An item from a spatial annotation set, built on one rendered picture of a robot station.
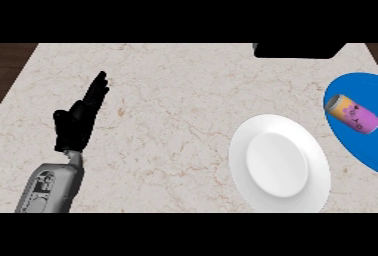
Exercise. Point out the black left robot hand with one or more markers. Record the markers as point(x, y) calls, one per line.
point(79, 120)

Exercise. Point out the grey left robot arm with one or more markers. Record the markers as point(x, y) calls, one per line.
point(50, 186)

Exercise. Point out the white plate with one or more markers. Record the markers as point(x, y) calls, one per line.
point(282, 163)

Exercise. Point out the orange and pink can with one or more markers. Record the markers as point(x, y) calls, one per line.
point(352, 114)

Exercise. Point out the blue plate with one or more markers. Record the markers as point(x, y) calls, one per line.
point(357, 143)

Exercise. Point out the black appliance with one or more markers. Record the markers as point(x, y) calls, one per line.
point(296, 50)

